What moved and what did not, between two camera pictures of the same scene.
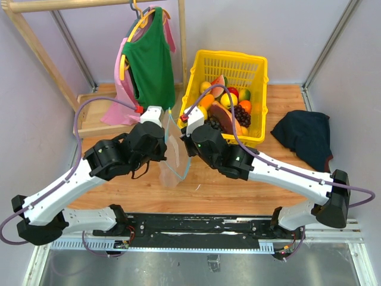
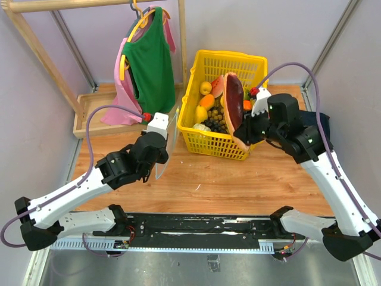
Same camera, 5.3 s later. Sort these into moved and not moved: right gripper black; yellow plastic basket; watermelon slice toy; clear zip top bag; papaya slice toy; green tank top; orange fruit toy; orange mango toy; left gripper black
Moved: papaya slice toy; clear zip top bag; right gripper black
Not moved: yellow plastic basket; watermelon slice toy; orange fruit toy; left gripper black; green tank top; orange mango toy
